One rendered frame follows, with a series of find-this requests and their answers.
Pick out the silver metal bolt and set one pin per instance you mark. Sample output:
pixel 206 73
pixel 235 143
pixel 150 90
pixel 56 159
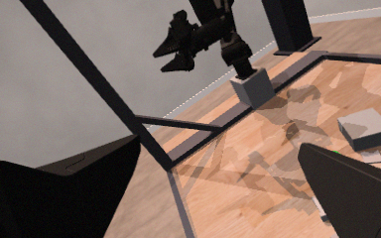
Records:
pixel 322 214

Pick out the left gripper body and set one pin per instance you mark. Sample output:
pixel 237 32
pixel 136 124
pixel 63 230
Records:
pixel 198 40

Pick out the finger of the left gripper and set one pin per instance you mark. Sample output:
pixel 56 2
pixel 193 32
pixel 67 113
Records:
pixel 175 64
pixel 169 46

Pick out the black metal support frame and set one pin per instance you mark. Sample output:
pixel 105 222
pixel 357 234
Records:
pixel 55 29

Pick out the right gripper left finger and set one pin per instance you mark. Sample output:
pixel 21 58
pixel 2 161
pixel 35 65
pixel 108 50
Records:
pixel 76 197

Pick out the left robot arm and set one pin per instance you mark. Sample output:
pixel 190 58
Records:
pixel 230 52

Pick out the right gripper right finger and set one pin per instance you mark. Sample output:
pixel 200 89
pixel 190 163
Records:
pixel 349 191

